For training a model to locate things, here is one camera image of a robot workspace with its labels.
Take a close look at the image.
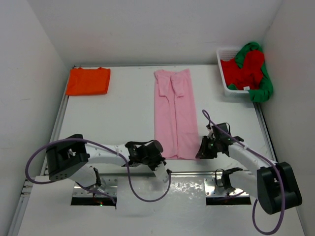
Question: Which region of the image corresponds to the pink t shirt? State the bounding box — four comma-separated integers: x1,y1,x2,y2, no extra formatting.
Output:
154,69,200,160

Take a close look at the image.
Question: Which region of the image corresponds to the red t shirt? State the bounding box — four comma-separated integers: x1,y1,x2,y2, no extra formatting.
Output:
220,50,264,90

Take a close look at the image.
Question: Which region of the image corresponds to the orange t shirt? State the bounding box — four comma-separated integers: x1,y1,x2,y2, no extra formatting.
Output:
65,67,111,96

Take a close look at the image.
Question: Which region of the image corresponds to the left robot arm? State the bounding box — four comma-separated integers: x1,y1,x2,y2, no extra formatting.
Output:
46,134,169,188

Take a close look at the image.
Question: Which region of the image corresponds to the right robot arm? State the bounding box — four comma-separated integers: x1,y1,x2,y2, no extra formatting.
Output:
196,135,302,214

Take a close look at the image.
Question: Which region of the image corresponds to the green t shirt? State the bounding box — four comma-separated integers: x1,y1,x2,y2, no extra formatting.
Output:
235,42,273,103

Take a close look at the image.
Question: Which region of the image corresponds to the white plastic bin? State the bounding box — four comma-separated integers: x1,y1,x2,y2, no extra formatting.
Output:
216,46,249,98

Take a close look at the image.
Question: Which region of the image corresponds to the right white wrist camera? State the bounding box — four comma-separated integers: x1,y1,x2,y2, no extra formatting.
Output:
206,122,231,140

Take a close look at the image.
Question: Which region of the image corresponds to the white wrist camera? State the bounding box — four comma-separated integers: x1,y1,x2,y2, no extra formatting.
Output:
206,122,231,140
153,162,169,183

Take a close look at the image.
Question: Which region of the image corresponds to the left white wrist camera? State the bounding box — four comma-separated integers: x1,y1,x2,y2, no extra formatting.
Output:
153,162,169,183

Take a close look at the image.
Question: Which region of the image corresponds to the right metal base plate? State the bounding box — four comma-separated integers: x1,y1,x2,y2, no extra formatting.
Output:
204,175,249,198

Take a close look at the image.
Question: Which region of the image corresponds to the metal base plate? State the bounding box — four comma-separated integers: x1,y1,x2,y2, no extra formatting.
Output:
72,175,118,198
204,175,249,198

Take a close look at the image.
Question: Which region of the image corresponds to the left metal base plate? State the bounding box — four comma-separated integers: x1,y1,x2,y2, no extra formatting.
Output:
72,175,118,198

